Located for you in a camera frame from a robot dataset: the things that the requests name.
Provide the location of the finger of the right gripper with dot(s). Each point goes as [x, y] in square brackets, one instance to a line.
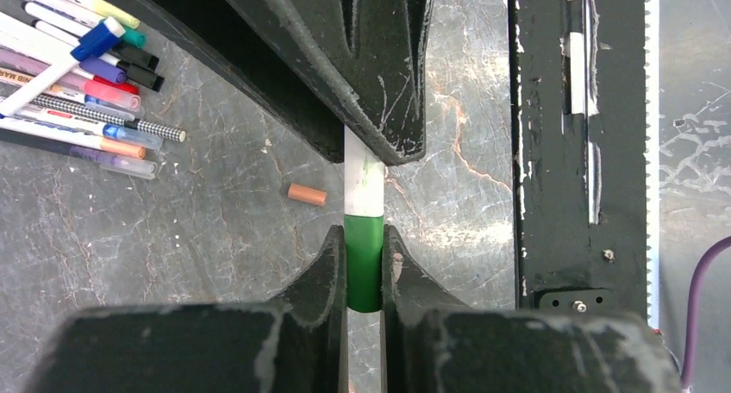
[363, 59]
[214, 34]

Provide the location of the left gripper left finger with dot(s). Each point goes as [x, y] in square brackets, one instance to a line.
[296, 341]

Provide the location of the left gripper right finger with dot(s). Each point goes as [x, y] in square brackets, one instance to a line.
[433, 342]

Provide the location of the green capped white marker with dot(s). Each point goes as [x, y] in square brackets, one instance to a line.
[363, 178]

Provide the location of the green marker cap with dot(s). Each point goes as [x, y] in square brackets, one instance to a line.
[364, 239]

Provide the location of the brown marker cap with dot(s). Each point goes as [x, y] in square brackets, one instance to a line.
[307, 195]

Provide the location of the checkered pen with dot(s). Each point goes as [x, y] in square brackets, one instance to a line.
[163, 131]

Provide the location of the pink capped marker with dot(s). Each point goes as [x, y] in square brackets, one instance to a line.
[71, 80]

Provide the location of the orange capped white marker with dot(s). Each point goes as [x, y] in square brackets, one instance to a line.
[75, 136]

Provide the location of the purple capped marker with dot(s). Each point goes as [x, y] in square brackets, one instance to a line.
[48, 47]

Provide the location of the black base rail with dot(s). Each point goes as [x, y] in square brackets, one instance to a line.
[579, 97]

